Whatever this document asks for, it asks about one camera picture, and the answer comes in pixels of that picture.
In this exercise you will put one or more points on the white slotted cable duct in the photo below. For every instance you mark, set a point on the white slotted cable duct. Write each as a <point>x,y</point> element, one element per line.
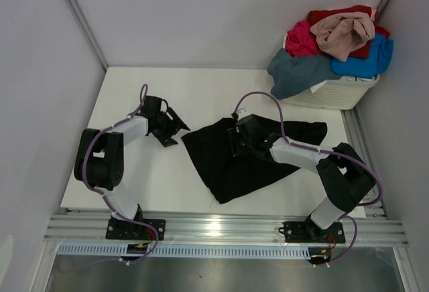
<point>187,251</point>

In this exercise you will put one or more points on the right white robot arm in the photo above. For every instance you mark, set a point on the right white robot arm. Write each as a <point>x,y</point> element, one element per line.
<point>345,178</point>

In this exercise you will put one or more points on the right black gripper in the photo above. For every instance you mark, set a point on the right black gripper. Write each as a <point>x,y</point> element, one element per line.
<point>234,134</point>

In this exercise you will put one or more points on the beige pink t shirt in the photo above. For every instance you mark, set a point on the beige pink t shirt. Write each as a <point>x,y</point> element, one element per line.
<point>340,34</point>

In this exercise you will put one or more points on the aluminium mounting rail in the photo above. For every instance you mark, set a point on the aluminium mounting rail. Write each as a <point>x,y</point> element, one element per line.
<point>193,228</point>

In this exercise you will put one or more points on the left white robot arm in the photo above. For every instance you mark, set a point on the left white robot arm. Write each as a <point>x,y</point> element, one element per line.
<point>100,159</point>

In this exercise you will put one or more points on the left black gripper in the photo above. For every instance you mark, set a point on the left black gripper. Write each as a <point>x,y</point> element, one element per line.
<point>165,139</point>

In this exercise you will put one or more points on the white laundry basket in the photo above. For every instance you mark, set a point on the white laundry basket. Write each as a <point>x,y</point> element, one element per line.
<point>331,96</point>

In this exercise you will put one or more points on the bright blue t shirt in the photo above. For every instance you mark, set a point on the bright blue t shirt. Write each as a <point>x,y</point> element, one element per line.
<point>377,62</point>

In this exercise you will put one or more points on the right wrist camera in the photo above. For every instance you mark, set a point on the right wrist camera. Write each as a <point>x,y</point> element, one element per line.
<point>240,113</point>

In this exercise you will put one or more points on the black t shirt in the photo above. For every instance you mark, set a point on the black t shirt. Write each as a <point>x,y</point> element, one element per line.
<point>226,176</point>

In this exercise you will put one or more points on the dark red t shirt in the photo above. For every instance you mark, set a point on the dark red t shirt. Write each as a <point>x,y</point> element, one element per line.
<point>316,15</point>

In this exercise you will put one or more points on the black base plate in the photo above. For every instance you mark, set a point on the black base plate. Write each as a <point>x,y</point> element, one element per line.
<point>122,230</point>
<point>301,231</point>

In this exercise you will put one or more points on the magenta t shirt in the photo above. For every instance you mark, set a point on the magenta t shirt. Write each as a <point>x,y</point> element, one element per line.
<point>300,41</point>

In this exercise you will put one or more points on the grey blue t shirt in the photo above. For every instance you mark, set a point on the grey blue t shirt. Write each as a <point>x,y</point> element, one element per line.
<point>293,75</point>

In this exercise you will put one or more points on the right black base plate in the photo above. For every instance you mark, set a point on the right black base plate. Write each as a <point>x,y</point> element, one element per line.
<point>301,231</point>

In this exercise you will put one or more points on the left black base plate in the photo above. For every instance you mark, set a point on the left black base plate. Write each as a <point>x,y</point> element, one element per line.
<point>122,230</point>

